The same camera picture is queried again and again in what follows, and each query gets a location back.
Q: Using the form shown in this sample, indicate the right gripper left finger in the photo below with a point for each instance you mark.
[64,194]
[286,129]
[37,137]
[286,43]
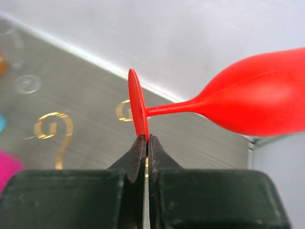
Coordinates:
[111,198]

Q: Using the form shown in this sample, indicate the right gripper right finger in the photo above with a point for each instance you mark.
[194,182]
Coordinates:
[181,198]

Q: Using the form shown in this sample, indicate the red plastic wine glass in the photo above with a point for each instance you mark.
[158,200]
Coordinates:
[262,95]

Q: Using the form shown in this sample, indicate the blue plastic wine glass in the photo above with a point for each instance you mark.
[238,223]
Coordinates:
[2,123]

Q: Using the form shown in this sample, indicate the clear wine glass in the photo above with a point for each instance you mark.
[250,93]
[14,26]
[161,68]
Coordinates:
[13,52]

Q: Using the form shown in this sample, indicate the wooden compartment tray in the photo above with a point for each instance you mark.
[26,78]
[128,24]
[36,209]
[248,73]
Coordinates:
[3,66]

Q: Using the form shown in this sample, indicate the pink plastic wine glass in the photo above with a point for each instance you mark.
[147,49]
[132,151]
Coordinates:
[9,166]

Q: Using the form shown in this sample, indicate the gold wire glass rack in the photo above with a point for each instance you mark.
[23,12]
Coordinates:
[69,129]

